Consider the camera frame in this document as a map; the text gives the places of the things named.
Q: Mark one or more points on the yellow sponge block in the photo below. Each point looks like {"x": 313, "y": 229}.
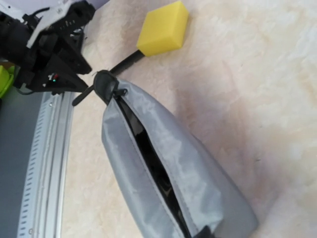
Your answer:
{"x": 163, "y": 29}

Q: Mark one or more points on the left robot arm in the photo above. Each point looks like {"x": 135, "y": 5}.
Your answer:
{"x": 14, "y": 36}

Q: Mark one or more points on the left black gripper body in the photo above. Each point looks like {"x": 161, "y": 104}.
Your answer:
{"x": 57, "y": 67}

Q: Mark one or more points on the black plastic comb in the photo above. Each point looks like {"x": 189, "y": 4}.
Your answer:
{"x": 127, "y": 62}

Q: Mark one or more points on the front aluminium rail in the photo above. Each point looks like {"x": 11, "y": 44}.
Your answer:
{"x": 42, "y": 199}

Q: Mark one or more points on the grey zip pouch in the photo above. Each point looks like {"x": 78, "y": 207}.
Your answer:
{"x": 172, "y": 185}

